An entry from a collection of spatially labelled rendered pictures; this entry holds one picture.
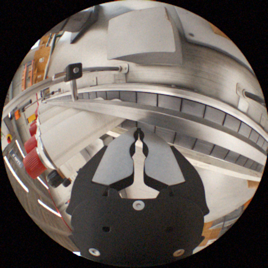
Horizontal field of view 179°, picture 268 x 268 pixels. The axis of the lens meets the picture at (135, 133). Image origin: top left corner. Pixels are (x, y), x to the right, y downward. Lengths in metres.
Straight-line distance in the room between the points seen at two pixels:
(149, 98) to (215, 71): 0.15
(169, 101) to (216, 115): 0.08
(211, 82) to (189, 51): 0.07
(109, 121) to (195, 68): 0.18
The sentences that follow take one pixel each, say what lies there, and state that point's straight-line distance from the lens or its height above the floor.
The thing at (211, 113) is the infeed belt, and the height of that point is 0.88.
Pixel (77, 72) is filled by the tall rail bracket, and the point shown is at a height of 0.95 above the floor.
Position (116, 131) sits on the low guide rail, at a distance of 0.19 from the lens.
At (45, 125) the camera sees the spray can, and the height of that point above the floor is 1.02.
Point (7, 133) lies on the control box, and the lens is 0.64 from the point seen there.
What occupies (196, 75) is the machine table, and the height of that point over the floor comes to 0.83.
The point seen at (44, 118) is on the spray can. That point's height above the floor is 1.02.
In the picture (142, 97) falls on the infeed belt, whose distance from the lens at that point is 0.17.
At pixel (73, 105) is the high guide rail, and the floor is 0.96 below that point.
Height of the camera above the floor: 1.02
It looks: 45 degrees down
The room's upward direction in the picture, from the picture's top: 132 degrees counter-clockwise
